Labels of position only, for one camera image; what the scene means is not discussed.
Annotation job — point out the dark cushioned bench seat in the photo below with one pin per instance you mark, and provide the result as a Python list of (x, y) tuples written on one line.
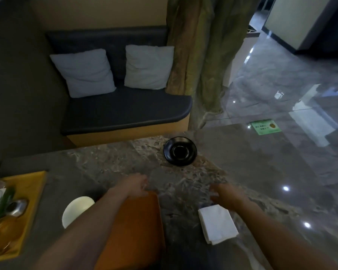
[(124, 109)]

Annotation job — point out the amber glass ashtray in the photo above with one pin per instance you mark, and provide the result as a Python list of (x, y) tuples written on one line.
[(2, 233)]

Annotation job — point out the orange wooden tray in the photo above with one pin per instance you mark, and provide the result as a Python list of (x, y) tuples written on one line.
[(135, 236)]

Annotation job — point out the white cup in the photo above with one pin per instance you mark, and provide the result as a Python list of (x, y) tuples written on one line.
[(76, 210)]

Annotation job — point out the yellow tray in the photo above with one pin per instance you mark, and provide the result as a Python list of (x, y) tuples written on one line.
[(31, 182)]

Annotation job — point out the person's right forearm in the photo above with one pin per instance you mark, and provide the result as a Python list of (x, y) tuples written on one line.
[(279, 241)]

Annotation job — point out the black saucer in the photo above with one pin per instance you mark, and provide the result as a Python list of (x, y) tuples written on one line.
[(180, 151)]

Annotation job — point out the person's left forearm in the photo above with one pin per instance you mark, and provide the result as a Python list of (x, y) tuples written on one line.
[(81, 236)]

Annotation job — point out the white and green box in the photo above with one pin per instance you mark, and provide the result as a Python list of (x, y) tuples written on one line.
[(5, 202)]

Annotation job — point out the silver metal call bell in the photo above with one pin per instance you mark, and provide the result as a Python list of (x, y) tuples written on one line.
[(17, 208)]

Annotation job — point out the grey square pillow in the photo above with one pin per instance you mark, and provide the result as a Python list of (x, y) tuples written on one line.
[(149, 67), (84, 73)]

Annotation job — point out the white napkins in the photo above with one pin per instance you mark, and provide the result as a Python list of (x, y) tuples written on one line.
[(217, 224)]

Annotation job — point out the person's right hand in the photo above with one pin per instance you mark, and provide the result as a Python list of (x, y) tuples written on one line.
[(231, 198)]

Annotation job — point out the person's left hand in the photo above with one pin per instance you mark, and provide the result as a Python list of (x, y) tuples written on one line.
[(132, 185)]

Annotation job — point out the green floor sticker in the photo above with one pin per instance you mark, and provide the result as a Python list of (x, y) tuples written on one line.
[(266, 127)]

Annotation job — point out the white pedestal block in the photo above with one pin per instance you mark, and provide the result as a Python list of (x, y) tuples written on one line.
[(233, 67)]

